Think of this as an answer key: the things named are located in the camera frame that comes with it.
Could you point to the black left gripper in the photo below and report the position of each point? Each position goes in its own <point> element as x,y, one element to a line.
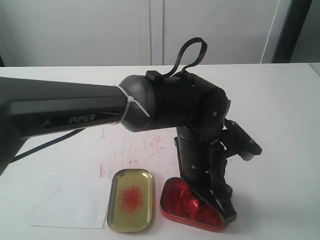
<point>202,165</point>

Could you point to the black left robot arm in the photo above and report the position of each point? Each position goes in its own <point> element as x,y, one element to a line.
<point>185,101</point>

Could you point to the red ink tin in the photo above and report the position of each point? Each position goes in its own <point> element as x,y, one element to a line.
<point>178,204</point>

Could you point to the gold tin lid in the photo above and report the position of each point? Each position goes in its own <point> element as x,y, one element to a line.
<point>131,200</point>

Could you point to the white paper sheet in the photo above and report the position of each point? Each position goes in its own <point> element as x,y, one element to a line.
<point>78,202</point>

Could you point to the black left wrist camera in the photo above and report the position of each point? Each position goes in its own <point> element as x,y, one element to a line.
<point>238,142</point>

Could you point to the white cable tie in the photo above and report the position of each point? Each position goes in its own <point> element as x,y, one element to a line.
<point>130,99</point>

